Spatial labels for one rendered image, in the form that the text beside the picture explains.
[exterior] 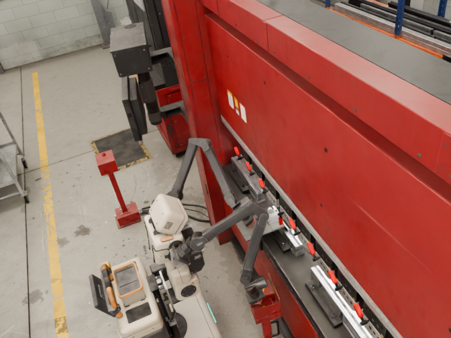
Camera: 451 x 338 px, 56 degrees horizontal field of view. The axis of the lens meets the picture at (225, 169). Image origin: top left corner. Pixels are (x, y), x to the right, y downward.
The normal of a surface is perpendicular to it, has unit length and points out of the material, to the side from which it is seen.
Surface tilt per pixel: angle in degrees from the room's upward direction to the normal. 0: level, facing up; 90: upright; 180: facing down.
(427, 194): 90
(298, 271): 0
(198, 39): 90
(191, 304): 0
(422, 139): 90
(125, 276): 0
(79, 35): 90
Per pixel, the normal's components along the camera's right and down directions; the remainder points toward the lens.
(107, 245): -0.13, -0.78
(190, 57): 0.36, 0.53
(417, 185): -0.92, 0.32
